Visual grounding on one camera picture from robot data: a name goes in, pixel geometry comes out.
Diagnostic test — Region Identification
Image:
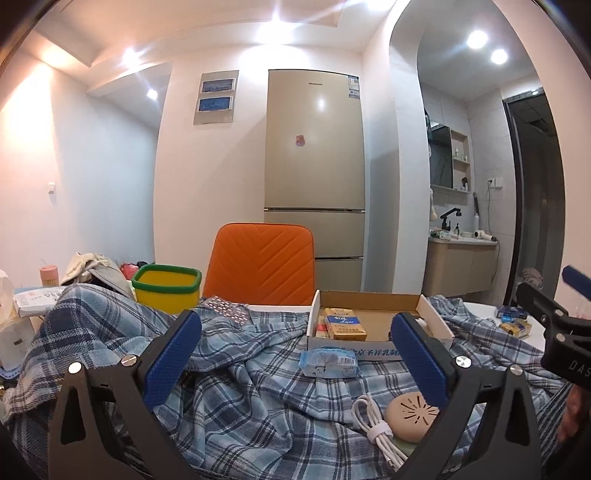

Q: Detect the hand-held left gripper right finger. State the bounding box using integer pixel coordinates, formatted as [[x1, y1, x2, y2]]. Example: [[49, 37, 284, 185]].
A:
[[390, 311, 544, 480]]

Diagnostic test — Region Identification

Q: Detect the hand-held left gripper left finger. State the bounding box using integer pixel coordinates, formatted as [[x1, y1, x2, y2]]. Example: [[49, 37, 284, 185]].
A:
[[48, 309, 204, 480]]

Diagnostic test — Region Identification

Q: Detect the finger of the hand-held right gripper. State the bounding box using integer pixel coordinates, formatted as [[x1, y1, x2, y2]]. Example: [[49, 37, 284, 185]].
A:
[[562, 265, 591, 296], [515, 281, 573, 337]]

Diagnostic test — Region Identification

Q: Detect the shallow cardboard box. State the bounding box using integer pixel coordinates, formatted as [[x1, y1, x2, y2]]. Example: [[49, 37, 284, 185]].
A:
[[307, 289, 455, 361]]

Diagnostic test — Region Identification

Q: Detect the beige round hand warmer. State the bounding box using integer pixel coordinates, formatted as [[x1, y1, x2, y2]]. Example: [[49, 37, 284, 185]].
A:
[[384, 392, 439, 444]]

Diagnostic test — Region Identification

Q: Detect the white cable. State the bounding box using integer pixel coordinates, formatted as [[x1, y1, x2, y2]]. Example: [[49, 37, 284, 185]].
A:
[[352, 393, 411, 469]]

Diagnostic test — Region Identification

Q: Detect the gold blue cigarette pack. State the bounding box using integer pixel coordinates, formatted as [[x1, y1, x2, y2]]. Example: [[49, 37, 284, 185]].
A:
[[323, 308, 369, 342]]

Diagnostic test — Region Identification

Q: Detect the blue tissue packet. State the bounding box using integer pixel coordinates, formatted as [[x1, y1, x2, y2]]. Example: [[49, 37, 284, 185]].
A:
[[299, 346, 361, 379]]

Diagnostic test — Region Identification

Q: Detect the person's right hand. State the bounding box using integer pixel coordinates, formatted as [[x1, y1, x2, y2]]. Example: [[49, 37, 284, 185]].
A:
[[556, 385, 591, 444]]

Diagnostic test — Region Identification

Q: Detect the small gold pack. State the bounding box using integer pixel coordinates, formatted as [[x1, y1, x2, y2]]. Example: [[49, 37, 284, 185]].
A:
[[499, 319, 533, 340]]

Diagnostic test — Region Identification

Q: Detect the yellow bin with green rim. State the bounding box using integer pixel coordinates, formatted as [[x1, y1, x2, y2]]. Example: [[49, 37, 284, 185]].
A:
[[131, 264, 202, 315]]

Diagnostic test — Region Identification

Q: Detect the silver pill blister sheet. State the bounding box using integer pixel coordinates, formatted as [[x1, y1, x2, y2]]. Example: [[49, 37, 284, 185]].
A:
[[201, 296, 250, 321]]

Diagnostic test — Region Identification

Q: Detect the beige vanity cabinet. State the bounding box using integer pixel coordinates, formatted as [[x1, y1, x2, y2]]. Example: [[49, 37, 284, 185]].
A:
[[427, 237, 499, 296]]

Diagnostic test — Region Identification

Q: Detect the blue plaid blanket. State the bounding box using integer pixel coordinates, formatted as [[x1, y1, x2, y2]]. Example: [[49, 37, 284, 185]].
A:
[[7, 282, 573, 480]]

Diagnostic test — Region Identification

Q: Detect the beige cloth pile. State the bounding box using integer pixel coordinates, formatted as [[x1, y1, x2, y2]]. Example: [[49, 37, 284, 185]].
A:
[[61, 252, 134, 301]]

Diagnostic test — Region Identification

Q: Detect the orange chair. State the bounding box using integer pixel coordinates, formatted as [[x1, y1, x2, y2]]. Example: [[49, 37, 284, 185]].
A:
[[203, 223, 315, 306]]

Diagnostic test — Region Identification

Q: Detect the flat white box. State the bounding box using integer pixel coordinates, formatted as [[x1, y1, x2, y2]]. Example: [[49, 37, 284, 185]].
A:
[[13, 287, 65, 317]]

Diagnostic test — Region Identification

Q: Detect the mirror cabinet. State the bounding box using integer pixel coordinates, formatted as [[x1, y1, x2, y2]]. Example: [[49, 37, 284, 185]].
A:
[[427, 122, 472, 192]]

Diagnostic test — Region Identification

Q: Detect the beige refrigerator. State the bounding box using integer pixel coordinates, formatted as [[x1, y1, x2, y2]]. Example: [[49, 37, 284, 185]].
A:
[[264, 69, 366, 292]]

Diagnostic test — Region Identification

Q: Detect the grey wall panel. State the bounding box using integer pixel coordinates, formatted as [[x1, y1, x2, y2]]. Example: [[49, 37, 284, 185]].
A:
[[194, 70, 239, 125]]

